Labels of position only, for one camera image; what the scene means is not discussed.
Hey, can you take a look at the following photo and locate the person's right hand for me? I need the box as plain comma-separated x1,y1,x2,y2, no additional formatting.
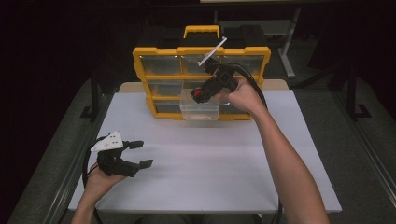
214,77,266,117

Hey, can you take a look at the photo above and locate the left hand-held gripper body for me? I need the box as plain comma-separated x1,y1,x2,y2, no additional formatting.
90,131,141,178

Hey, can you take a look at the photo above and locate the white metal stand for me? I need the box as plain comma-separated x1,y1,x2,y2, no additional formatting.
213,7,303,79

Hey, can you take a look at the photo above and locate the clear plastic drawer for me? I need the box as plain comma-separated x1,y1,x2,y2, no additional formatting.
179,88,220,121

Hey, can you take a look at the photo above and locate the person's left hand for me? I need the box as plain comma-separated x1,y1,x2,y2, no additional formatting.
84,161,129,201

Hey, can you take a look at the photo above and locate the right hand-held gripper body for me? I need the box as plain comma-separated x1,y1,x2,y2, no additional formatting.
197,35,240,93

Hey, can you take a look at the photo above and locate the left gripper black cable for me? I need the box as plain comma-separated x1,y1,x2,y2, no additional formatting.
81,139,105,224

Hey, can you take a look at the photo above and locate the aluminium frame rail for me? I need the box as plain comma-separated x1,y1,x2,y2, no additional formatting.
41,94,114,224
326,91,396,200

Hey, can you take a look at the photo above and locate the black metal stand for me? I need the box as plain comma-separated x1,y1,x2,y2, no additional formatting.
346,67,374,121
79,70,105,121

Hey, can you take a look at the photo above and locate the yellow black drawer organizer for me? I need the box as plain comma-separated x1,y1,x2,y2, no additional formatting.
132,24,272,121

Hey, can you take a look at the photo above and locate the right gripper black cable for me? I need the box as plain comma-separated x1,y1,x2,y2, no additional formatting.
230,63,269,110

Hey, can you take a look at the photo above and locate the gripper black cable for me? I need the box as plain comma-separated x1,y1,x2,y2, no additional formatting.
230,63,269,110
81,139,105,224

